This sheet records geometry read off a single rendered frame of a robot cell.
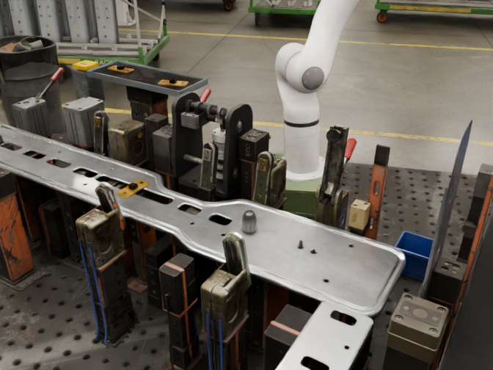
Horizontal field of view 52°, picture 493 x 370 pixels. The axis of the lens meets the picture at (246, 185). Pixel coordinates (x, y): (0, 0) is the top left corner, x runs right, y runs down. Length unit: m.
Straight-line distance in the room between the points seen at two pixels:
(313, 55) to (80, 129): 0.72
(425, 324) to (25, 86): 3.42
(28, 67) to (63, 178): 2.50
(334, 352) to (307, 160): 0.95
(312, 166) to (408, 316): 0.95
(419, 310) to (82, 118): 1.06
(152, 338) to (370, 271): 0.57
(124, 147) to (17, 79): 2.50
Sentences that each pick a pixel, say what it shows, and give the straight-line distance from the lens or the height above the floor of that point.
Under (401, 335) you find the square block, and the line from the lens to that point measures 0.88.
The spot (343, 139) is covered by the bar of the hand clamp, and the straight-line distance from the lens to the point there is 1.10.
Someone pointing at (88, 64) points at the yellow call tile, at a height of 1.16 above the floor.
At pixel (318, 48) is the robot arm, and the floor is 1.25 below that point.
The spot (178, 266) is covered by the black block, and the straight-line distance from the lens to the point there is 1.05.
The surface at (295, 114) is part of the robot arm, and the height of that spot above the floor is 1.03.
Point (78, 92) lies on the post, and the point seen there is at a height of 1.07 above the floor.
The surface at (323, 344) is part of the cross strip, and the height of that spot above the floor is 1.00.
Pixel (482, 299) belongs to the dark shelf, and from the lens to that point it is 1.00.
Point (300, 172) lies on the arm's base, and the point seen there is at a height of 0.82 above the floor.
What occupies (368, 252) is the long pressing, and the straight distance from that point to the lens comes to 1.09.
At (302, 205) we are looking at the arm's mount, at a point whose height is 0.74.
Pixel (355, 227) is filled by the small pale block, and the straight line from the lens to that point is 1.13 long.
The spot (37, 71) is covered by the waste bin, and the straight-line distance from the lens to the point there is 3.88.
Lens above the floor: 1.65
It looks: 30 degrees down
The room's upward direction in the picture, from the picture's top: straight up
